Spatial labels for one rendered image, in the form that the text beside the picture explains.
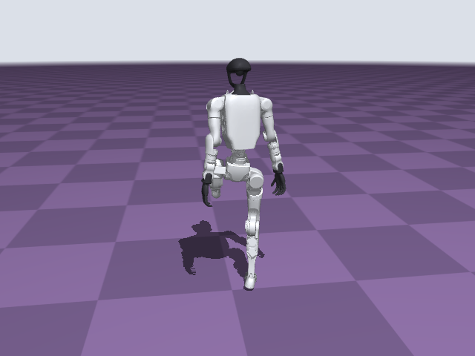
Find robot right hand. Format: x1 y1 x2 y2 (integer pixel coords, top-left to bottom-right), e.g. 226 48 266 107
271 163 286 196

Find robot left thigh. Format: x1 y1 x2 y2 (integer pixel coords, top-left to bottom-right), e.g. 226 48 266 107
212 159 226 188

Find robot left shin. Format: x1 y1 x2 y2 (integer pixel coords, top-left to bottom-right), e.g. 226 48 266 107
209 181 220 191

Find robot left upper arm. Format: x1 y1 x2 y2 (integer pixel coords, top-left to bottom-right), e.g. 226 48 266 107
206 96 225 147

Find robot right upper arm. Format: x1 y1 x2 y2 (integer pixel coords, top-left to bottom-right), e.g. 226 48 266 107
259 96 276 142

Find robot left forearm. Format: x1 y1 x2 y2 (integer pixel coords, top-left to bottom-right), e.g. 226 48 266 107
202 135 218 180

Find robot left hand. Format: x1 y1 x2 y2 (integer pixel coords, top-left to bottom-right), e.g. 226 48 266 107
201 173 212 207

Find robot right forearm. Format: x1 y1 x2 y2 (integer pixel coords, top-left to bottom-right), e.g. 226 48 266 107
267 129 284 171

